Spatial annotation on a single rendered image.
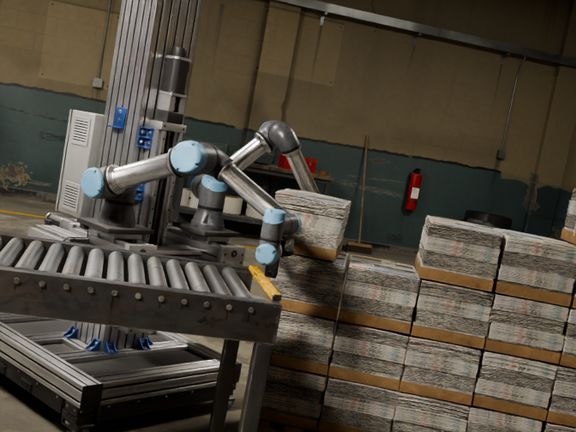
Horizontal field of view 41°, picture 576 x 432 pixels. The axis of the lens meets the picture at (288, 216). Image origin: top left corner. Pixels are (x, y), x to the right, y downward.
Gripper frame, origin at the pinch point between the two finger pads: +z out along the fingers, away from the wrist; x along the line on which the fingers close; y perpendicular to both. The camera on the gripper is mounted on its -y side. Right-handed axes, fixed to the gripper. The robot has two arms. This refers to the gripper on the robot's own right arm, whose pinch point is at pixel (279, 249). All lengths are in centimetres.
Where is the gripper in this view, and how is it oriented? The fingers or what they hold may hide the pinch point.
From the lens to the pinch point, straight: 296.3
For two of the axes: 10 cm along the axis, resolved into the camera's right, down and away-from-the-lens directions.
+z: 1.3, -0.8, 9.9
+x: -9.7, -1.9, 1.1
